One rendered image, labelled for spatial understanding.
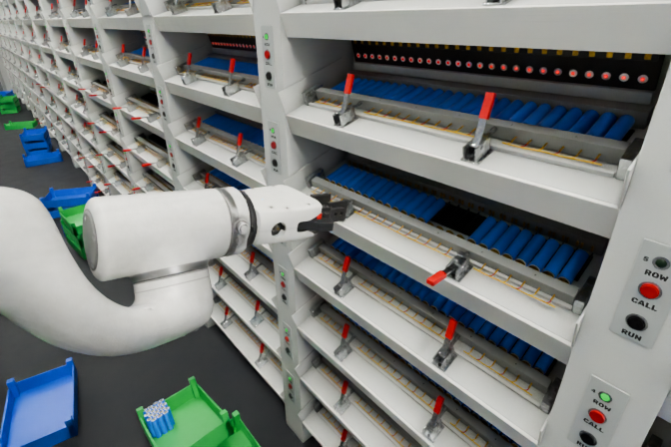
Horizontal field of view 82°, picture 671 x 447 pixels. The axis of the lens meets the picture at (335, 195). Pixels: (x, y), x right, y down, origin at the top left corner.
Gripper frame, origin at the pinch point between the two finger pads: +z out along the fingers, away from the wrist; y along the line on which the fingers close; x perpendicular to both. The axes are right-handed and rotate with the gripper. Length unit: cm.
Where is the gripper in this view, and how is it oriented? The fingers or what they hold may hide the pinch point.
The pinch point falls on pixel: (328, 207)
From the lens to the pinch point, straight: 59.2
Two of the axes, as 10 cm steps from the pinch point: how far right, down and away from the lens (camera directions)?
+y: -6.7, -3.0, 6.7
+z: 7.2, -0.8, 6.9
